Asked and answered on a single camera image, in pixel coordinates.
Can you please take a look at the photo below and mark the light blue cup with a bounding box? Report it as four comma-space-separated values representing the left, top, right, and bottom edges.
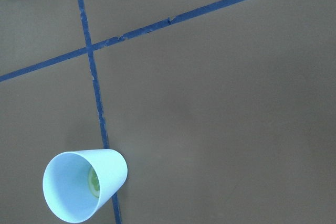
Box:
43, 149, 128, 223

